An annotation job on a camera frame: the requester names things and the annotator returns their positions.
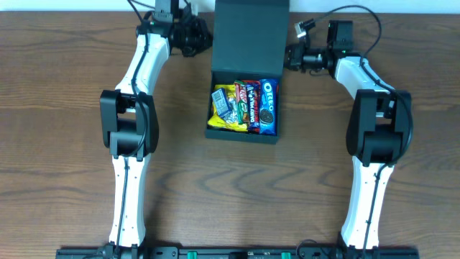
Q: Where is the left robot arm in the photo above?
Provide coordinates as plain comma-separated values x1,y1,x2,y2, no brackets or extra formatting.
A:
97,1,213,258

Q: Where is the black gift box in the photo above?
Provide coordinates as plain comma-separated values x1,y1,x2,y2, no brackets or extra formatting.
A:
205,0,290,144

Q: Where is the right black cable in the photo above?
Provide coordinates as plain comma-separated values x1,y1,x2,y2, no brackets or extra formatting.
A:
308,4,414,253

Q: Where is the blue Oreo cookie pack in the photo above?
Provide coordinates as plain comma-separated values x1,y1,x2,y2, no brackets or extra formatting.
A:
259,78,278,135

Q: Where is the black mounting rail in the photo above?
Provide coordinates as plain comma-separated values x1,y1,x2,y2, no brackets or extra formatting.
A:
55,245,420,259

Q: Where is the yellow sunflower seed bag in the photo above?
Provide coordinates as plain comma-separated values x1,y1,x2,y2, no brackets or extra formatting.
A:
208,84,247,132

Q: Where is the small dark blue carton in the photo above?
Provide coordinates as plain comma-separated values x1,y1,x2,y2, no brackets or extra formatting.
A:
211,88,231,119

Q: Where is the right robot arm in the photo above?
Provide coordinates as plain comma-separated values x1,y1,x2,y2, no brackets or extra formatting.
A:
284,19,413,258

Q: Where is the red green KitKat bar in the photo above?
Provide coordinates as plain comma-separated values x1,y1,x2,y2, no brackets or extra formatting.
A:
234,81,249,124

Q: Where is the Dairy Milk chocolate bar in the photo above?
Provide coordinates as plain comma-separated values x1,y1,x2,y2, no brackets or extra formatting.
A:
244,81,260,133

